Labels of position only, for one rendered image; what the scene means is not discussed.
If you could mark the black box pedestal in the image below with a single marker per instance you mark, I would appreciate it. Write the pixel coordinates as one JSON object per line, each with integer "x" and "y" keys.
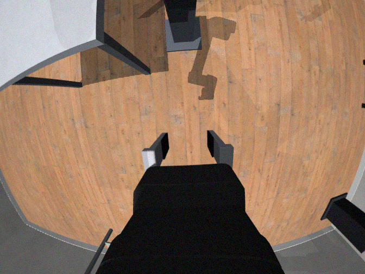
{"x": 348, "y": 220}

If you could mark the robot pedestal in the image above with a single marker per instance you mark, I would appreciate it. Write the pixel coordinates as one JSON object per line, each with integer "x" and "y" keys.
{"x": 182, "y": 28}

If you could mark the white table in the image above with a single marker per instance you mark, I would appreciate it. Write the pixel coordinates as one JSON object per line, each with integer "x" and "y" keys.
{"x": 34, "y": 28}

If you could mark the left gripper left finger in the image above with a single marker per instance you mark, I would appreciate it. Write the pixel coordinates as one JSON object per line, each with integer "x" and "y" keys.
{"x": 155, "y": 153}

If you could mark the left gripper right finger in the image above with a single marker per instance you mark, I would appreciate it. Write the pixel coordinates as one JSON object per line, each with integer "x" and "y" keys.
{"x": 223, "y": 152}

